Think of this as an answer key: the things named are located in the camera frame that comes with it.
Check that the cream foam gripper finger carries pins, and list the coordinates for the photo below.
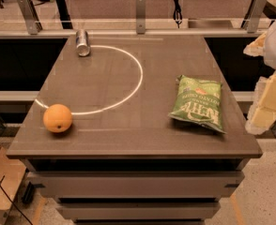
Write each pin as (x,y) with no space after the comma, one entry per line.
(262,113)
(256,48)

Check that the green jalapeno chip bag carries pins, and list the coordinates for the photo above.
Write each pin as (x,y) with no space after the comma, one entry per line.
(198,101)

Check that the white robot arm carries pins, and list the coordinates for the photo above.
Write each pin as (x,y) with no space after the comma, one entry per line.
(270,47)

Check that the silver redbull can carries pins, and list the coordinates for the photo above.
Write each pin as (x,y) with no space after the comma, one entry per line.
(82,43)

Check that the grey table drawer unit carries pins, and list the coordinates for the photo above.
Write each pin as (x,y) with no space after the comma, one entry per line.
(137,197)

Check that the orange fruit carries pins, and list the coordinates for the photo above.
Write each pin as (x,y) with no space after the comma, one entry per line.
(57,118)

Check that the cardboard box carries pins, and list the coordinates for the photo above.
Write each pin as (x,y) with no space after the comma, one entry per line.
(11,176)

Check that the right metal rail bracket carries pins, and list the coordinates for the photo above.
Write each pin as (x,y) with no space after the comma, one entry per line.
(252,22)

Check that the metal rail bracket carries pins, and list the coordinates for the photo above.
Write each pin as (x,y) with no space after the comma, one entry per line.
(140,16)
(252,22)
(30,16)

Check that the middle metal rail bracket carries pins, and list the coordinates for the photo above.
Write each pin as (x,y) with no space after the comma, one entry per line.
(140,16)

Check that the left metal rail bracket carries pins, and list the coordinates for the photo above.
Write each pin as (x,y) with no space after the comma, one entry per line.
(30,16)

